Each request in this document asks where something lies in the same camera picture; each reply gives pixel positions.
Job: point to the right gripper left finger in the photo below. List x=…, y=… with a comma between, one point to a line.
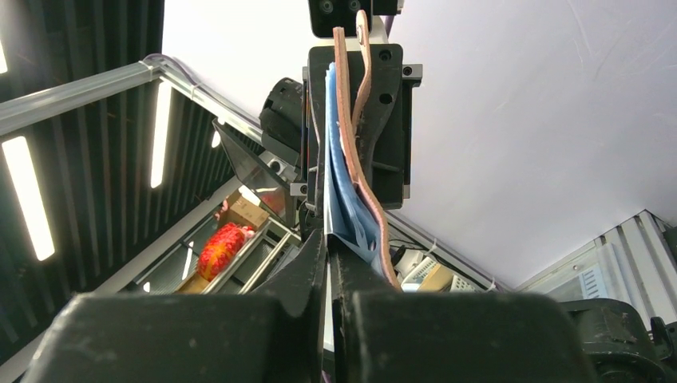
x=272, y=334

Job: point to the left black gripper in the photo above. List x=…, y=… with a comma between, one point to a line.
x=387, y=117

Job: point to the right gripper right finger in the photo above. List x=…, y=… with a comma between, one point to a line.
x=382, y=335

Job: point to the tan leather card holder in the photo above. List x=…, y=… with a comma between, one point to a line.
x=348, y=117

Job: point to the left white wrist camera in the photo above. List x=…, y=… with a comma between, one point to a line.
x=325, y=15

